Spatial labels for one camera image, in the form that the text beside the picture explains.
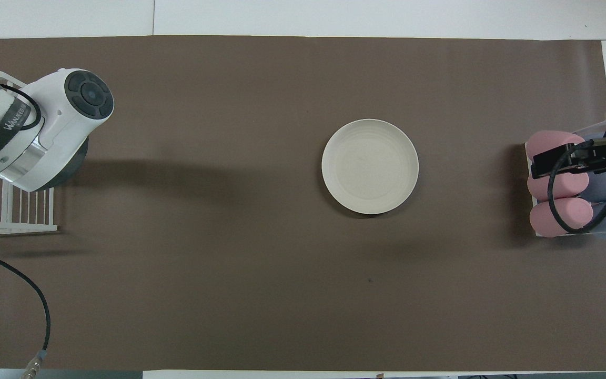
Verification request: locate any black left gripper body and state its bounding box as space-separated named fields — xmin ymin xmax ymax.
xmin=45 ymin=135 xmax=91 ymax=192

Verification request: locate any cream round plate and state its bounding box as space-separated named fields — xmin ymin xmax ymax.
xmin=321 ymin=119 xmax=419 ymax=215

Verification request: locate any pink plastic cup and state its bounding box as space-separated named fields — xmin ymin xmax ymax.
xmin=525 ymin=131 xmax=587 ymax=161
xmin=527 ymin=171 xmax=590 ymax=201
xmin=529 ymin=197 xmax=594 ymax=238

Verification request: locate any brown table mat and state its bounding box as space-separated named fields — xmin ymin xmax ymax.
xmin=0 ymin=35 xmax=606 ymax=372

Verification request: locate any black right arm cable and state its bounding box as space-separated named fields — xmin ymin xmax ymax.
xmin=547 ymin=135 xmax=606 ymax=232

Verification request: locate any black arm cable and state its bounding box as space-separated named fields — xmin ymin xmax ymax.
xmin=547 ymin=135 xmax=606 ymax=232
xmin=0 ymin=245 xmax=51 ymax=379

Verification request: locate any white wire dish rack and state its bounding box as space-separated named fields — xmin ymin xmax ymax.
xmin=0 ymin=71 xmax=59 ymax=235

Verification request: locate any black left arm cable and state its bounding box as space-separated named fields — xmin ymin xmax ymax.
xmin=0 ymin=245 xmax=51 ymax=379

